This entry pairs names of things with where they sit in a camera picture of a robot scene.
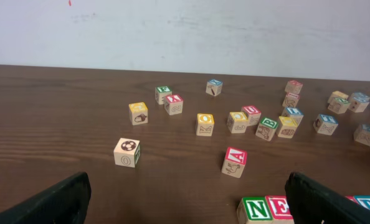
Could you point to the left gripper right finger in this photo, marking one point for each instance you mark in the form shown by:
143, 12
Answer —
312, 203

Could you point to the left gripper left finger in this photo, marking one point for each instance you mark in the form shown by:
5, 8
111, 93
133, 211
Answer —
65, 202

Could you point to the red E block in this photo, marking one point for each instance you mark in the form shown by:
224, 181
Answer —
279, 209

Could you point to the red i block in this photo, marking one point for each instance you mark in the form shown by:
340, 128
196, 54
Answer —
351, 198
291, 100

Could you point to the green N block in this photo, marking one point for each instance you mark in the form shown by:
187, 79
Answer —
253, 210

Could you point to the white soccer ball block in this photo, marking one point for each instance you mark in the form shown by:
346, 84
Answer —
127, 152

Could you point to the blue T block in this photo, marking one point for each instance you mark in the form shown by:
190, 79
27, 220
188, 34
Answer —
325, 124

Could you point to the yellow block beside B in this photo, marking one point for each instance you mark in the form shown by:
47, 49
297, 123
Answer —
286, 127

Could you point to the red A block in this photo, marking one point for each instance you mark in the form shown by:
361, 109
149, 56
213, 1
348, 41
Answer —
234, 162

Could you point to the green B block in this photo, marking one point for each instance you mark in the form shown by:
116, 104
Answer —
266, 128

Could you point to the blue 2 block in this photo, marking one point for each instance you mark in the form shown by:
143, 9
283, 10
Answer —
362, 134

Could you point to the blue L block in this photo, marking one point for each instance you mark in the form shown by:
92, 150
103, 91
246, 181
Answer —
293, 113

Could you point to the green Z block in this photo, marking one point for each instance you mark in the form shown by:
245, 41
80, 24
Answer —
338, 105

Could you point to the red U block centre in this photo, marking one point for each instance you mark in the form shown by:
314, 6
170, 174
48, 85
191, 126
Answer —
252, 114

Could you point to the yellow block centre left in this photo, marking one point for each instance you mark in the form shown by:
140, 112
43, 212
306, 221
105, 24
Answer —
237, 122

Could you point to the yellow block top right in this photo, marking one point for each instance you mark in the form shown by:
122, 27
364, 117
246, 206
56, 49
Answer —
337, 94

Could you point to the blue 5 block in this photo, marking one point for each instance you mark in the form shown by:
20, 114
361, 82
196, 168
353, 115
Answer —
358, 104

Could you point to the yellow block far left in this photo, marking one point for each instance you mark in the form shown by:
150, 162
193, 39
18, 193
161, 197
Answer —
138, 113

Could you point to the red block top right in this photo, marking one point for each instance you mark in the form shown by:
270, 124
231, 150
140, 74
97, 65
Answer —
293, 86

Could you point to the blue D block upper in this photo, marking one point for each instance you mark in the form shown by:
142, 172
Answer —
359, 95

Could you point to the yellow block beside U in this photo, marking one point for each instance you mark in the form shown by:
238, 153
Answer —
205, 124

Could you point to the red Y block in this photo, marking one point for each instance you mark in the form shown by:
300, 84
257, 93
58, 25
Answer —
173, 104

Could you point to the green F block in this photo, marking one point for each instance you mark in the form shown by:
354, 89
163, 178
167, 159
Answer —
161, 92

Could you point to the blue X block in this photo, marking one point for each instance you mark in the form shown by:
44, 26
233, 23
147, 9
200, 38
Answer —
214, 87

